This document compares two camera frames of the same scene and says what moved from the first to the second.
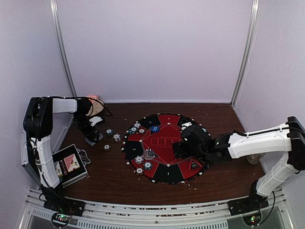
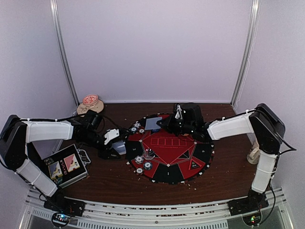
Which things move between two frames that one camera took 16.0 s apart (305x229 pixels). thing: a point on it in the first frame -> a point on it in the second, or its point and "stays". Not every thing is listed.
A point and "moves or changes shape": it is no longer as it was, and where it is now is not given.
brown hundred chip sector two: (138, 171) stays
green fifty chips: (133, 130) stays
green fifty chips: (147, 165) stays
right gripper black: (183, 153) -> (167, 124)
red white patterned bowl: (92, 97) stays
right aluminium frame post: (250, 42) stays
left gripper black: (87, 134) -> (105, 152)
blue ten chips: (138, 159) stays
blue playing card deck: (92, 143) moves or changes shape
